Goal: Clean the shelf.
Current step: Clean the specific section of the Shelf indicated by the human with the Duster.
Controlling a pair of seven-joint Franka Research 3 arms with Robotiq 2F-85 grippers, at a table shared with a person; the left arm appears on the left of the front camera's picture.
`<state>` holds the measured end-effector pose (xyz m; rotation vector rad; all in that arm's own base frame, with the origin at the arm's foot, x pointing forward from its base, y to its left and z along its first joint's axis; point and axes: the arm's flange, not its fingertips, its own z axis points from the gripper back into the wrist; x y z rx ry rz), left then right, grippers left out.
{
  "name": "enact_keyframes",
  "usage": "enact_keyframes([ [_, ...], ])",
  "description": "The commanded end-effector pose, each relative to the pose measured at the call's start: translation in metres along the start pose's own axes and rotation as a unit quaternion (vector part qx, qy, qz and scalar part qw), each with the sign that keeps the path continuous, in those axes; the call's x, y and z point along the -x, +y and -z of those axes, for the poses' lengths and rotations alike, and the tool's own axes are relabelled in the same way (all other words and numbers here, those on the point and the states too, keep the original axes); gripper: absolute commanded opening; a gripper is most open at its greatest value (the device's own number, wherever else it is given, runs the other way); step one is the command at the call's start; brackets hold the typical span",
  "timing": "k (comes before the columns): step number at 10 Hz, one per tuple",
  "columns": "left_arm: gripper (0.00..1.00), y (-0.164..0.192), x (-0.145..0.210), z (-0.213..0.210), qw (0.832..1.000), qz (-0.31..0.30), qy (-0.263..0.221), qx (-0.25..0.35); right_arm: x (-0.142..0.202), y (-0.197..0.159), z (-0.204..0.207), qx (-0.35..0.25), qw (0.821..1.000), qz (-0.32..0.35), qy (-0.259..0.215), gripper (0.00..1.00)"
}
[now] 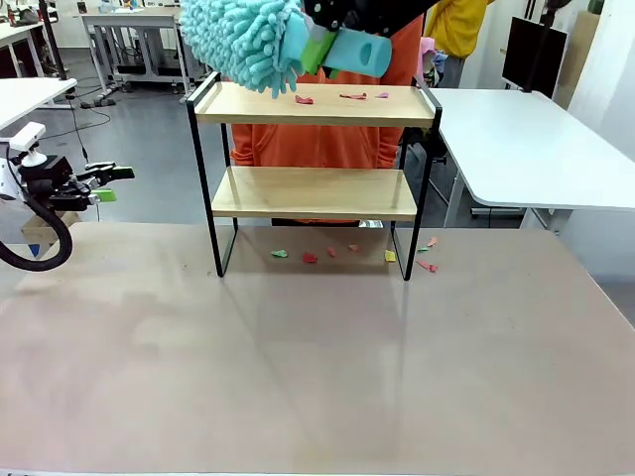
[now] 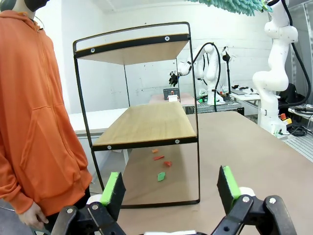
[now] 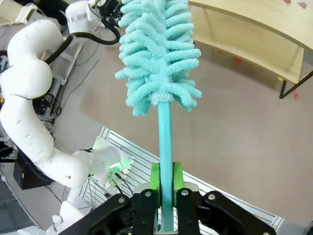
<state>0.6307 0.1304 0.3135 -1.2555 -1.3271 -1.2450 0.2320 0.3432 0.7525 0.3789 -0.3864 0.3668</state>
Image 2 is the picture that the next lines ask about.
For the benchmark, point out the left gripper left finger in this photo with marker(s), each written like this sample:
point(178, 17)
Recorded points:
point(112, 193)

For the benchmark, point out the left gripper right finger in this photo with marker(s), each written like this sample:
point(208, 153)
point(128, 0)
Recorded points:
point(228, 186)

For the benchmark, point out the teal chenille duster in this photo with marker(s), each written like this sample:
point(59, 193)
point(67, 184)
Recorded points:
point(232, 6)

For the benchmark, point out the person's right forearm orange sleeve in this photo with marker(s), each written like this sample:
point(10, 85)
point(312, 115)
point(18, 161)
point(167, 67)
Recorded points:
point(12, 186)

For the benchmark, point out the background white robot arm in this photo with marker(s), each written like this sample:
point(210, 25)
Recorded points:
point(183, 68)
point(211, 71)

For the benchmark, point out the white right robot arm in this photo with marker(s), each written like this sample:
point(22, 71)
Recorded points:
point(271, 78)

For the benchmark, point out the person's right hand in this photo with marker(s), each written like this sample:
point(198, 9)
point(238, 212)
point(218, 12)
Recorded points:
point(33, 216)

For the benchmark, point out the green paper scrap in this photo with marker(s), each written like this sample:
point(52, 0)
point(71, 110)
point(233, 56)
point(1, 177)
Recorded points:
point(161, 176)

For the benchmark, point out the red paper scrap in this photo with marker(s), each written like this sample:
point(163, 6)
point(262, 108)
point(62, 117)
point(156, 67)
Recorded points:
point(158, 157)
point(168, 163)

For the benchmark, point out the orange paper scrap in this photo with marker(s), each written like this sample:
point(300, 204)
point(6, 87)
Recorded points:
point(154, 150)

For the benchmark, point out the low white table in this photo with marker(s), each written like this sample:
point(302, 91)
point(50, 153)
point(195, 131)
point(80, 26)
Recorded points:
point(85, 120)

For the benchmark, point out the aluminium profile robot stand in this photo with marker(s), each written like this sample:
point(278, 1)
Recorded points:
point(225, 106)

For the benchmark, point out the red emergency stop button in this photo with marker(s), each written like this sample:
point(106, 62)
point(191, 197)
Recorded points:
point(284, 120)

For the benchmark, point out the cluttered work table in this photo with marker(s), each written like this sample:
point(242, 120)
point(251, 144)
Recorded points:
point(244, 96)

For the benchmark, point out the pink topped table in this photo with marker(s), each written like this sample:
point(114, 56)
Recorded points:
point(185, 99)

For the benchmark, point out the small white box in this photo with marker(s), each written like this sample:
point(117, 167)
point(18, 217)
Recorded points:
point(172, 99)

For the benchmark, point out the black plastic crate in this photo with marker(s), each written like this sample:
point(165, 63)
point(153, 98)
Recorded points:
point(167, 93)

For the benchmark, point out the black tripod stand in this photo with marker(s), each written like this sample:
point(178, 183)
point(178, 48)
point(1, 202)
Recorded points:
point(228, 73)

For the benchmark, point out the background black robot gripper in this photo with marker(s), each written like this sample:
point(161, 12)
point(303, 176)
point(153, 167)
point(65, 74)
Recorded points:
point(173, 79)

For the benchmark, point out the person in orange hoodie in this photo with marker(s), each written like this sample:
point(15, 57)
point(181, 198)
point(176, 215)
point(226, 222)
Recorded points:
point(36, 98)

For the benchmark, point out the black frame wooden shelf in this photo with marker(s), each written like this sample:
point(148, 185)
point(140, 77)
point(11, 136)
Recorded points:
point(146, 124)

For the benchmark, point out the aluminium slotted mount frame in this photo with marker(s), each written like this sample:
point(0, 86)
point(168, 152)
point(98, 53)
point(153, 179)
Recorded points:
point(302, 147)

